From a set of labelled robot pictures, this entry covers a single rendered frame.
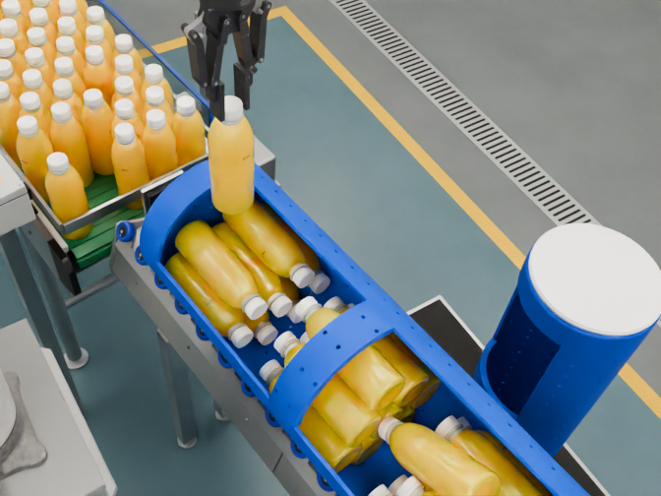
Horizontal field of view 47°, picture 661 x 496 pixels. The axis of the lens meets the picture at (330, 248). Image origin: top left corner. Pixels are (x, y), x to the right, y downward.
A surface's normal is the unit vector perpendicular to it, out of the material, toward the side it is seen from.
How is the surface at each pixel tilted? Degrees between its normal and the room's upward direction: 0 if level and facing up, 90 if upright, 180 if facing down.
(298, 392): 55
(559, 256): 0
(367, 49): 0
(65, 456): 4
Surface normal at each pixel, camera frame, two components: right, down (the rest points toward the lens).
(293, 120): 0.08, -0.62
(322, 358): -0.30, -0.31
